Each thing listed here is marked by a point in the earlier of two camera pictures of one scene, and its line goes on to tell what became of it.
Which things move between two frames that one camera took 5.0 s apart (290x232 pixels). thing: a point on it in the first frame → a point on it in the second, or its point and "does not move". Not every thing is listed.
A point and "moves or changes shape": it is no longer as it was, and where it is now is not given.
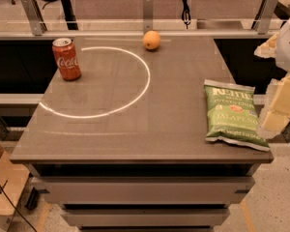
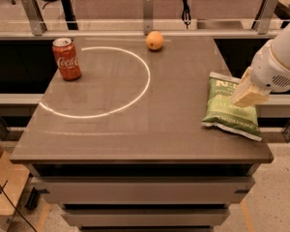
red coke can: [67, 59] does not move
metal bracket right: [267, 9] does not move
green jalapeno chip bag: [232, 115] moves or changes shape
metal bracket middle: [147, 12] does not move
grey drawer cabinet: [145, 196] does not move
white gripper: [289, 47] → [270, 71]
